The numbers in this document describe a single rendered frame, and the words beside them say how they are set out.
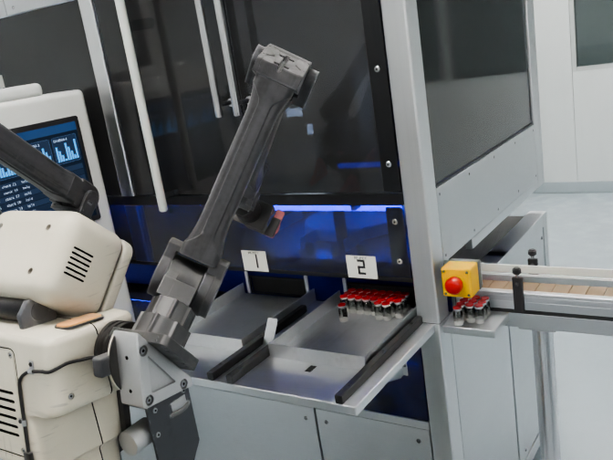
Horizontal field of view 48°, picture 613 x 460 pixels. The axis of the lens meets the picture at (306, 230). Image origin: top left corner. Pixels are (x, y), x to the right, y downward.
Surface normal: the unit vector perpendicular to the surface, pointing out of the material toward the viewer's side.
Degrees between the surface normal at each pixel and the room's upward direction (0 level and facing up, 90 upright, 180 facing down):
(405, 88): 90
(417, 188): 90
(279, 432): 90
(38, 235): 48
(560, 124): 90
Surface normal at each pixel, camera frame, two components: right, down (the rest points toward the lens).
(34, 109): 0.82, 0.03
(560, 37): -0.53, 0.30
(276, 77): 0.00, 0.13
